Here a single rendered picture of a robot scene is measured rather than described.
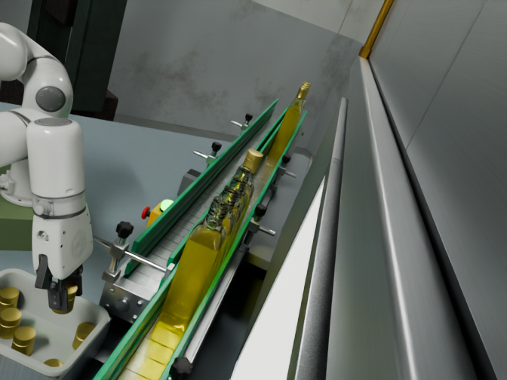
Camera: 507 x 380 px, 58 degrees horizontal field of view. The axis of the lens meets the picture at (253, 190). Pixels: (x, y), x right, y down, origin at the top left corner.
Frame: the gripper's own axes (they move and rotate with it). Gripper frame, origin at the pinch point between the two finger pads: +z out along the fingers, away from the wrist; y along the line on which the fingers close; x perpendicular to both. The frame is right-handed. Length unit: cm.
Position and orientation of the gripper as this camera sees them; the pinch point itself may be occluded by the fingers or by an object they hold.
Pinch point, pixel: (65, 291)
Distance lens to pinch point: 83.3
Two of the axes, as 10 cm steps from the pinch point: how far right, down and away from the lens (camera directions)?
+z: -0.9, 9.3, 3.7
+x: -9.8, -1.5, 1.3
